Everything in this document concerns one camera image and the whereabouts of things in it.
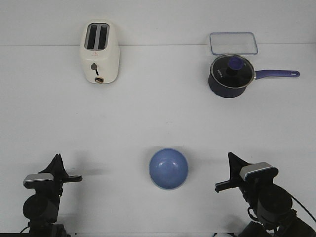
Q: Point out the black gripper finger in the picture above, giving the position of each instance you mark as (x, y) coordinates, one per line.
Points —
(63, 170)
(233, 176)
(55, 166)
(237, 163)

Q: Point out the glass pot lid blue knob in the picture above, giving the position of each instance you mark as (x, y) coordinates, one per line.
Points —
(232, 71)

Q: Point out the clear plastic container lid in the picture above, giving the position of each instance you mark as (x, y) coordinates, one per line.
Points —
(241, 43)

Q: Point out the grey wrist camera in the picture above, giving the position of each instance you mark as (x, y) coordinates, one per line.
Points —
(33, 181)
(258, 170)

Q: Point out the white two-slot toaster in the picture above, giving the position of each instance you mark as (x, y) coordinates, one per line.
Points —
(99, 52)

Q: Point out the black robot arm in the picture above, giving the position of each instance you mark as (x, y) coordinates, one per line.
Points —
(42, 208)
(270, 206)

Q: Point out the blue bowl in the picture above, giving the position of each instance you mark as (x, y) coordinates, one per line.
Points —
(168, 168)

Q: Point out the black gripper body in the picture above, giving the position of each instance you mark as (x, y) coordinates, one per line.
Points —
(249, 188)
(53, 189)

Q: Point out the dark blue saucepan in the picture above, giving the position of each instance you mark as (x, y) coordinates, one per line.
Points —
(232, 93)

